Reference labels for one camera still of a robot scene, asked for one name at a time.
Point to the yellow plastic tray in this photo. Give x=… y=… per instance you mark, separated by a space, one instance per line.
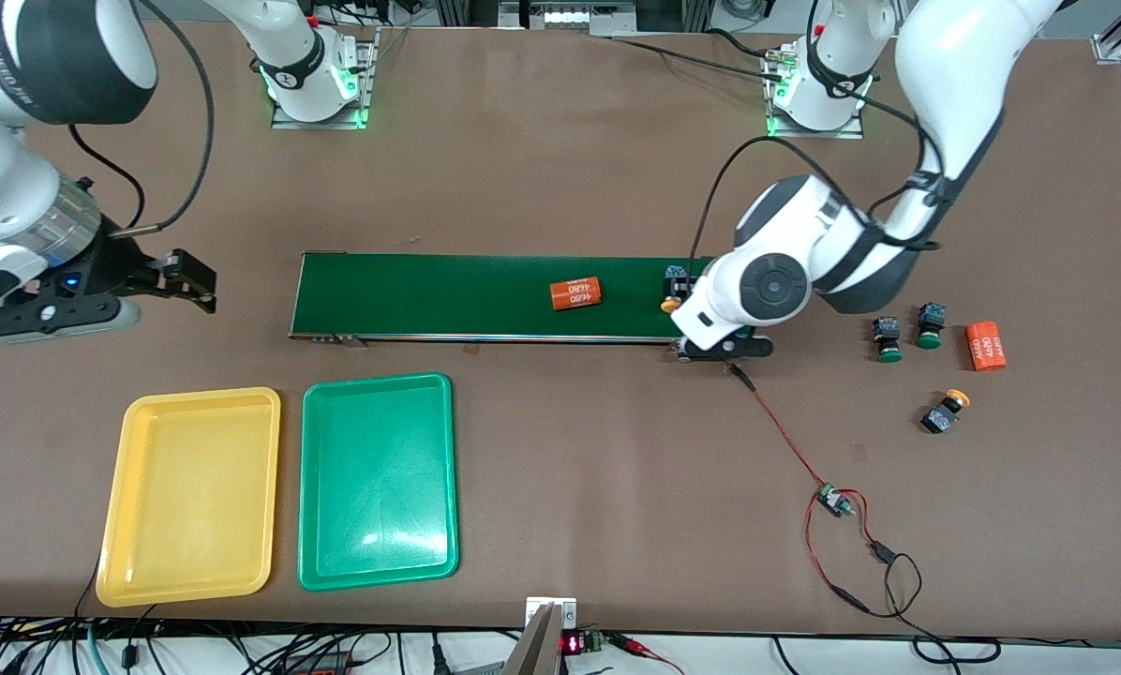
x=190 y=497

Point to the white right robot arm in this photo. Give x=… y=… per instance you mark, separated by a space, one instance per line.
x=17 y=187

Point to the green push button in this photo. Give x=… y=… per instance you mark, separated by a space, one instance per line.
x=932 y=323
x=889 y=333

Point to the green plastic tray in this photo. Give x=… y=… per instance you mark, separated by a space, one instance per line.
x=378 y=483

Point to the silver control box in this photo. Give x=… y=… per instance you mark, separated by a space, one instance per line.
x=570 y=17

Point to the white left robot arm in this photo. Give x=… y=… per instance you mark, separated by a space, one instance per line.
x=954 y=75

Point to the red clip lead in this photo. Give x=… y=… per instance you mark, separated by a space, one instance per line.
x=640 y=647

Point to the red digit display module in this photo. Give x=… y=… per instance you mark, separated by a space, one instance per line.
x=572 y=644

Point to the yellow push button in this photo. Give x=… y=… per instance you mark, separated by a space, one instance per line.
x=675 y=278
x=943 y=414

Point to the silver metal clamp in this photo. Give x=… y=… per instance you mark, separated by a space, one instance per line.
x=537 y=647

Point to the green conveyor belt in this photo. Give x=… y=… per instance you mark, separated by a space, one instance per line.
x=523 y=321

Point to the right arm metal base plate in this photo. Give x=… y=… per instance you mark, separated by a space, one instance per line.
x=317 y=123

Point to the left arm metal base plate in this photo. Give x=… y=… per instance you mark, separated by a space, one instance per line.
x=818 y=133

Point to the orange cylinder with white print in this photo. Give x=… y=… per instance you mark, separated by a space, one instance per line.
x=986 y=346
x=576 y=293

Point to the small speed controller board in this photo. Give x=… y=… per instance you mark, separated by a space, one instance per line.
x=832 y=500

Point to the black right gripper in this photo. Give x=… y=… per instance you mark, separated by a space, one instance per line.
x=118 y=268

